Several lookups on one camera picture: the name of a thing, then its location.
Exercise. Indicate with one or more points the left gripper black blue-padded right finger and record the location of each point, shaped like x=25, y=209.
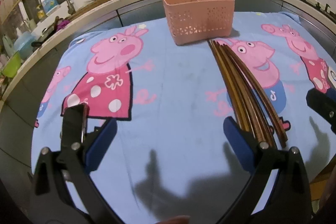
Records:
x=289, y=200

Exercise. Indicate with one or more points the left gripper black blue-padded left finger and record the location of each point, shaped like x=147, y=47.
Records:
x=62, y=190

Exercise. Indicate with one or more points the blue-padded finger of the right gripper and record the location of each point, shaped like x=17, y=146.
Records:
x=323, y=104

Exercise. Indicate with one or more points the brown wooden chopstick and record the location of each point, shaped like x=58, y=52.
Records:
x=276, y=122
x=257, y=114
x=236, y=98
x=244, y=98
x=252, y=98

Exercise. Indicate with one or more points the blue cartoon pig cloth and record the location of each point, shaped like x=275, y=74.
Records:
x=170, y=155

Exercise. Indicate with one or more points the green plastic bowl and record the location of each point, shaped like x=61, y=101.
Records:
x=12, y=66

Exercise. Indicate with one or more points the pink plastic utensil basket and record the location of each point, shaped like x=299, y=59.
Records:
x=191, y=21

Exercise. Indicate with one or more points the black pan with lid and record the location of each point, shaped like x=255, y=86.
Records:
x=46, y=34

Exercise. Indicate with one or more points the blue plastic container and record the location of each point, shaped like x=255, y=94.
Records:
x=23, y=45

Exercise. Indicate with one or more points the blue detergent jug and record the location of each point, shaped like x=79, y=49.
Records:
x=49, y=5

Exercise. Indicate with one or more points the wooden cutting board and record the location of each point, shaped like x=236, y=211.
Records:
x=86, y=8

